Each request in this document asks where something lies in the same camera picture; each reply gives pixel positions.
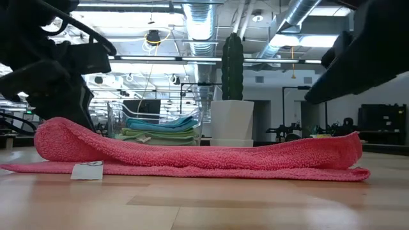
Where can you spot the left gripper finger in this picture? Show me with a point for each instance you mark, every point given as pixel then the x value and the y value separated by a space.
pixel 87 108
pixel 51 86

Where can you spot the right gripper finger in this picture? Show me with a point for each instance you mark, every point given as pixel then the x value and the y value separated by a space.
pixel 340 49
pixel 338 83

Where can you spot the blue microfiber towel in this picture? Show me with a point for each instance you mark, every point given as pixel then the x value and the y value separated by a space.
pixel 159 126

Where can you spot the mint green microfiber towel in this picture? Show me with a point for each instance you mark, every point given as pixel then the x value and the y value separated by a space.
pixel 172 141

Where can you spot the pink microfiber towel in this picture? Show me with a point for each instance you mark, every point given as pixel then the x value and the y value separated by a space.
pixel 191 156

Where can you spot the black background robot arm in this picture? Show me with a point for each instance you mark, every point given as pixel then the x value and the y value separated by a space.
pixel 346 123
pixel 281 129

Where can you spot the clear plastic bin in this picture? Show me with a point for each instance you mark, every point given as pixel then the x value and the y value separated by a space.
pixel 112 115

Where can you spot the black cabinet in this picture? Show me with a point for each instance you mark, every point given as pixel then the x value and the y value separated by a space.
pixel 381 121

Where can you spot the black screen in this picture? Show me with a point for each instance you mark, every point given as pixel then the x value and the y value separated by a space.
pixel 150 107

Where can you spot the green cactus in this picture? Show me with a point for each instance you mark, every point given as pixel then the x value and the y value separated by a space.
pixel 232 67

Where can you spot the white plant pot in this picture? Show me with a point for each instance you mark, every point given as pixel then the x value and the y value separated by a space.
pixel 231 121

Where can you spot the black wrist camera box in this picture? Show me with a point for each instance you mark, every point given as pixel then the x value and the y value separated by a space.
pixel 89 59

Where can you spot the silver ventilation duct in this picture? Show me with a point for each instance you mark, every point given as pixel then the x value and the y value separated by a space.
pixel 199 25
pixel 297 12

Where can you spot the black robot station frame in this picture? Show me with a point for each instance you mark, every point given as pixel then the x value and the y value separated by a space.
pixel 283 105

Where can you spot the black hanging camera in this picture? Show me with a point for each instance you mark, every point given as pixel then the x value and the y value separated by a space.
pixel 153 36

